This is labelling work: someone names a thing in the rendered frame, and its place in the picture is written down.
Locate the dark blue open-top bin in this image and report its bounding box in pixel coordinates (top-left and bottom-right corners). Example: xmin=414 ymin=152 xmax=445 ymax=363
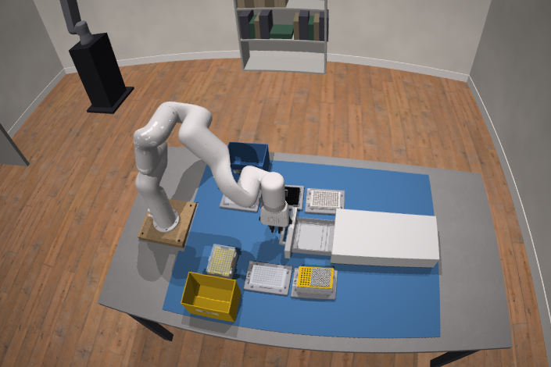
xmin=228 ymin=142 xmax=270 ymax=182

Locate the yellow open-top bin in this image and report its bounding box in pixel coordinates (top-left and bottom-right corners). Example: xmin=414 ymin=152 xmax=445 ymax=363
xmin=181 ymin=272 xmax=241 ymax=322

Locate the blue bench mat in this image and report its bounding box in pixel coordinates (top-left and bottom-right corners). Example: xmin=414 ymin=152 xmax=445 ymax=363
xmin=163 ymin=160 xmax=440 ymax=338

